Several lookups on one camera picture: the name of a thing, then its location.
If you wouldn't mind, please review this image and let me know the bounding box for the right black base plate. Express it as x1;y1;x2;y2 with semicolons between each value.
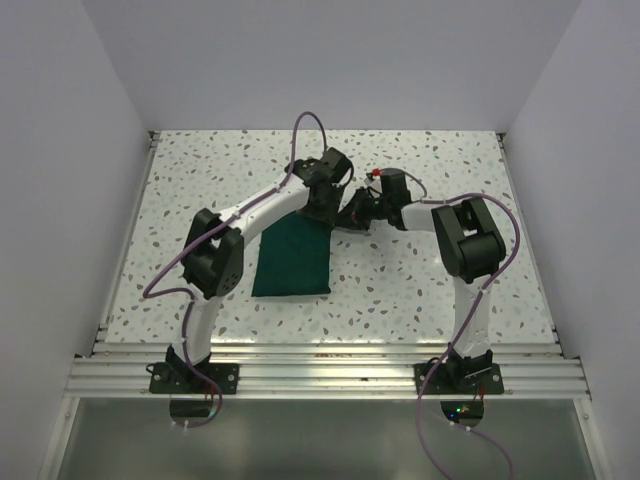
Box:
413;358;505;396

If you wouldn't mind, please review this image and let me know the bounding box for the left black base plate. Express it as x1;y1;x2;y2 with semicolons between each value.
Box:
146;362;240;395

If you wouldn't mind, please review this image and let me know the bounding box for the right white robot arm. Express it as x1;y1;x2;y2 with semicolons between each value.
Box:
336;168;509;395

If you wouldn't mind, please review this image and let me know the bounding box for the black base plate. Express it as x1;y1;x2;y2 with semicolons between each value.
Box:
146;362;240;395
413;358;505;396

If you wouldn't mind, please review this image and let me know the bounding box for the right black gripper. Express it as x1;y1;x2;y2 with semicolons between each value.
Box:
333;186;391;231

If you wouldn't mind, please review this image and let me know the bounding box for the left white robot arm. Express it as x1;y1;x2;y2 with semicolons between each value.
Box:
160;148;354;393

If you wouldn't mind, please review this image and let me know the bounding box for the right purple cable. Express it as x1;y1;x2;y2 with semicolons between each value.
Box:
404;169;521;480

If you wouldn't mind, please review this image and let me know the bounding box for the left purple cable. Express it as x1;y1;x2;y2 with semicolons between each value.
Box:
142;110;329;430

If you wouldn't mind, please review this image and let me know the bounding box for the purple cable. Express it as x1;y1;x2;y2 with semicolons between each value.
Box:
142;110;329;430
404;169;521;480

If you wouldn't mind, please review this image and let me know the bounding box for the aluminium rail frame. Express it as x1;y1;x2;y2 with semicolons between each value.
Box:
43;130;613;479

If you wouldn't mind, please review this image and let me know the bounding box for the green surgical cloth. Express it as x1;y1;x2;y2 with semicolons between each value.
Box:
252;213;332;298

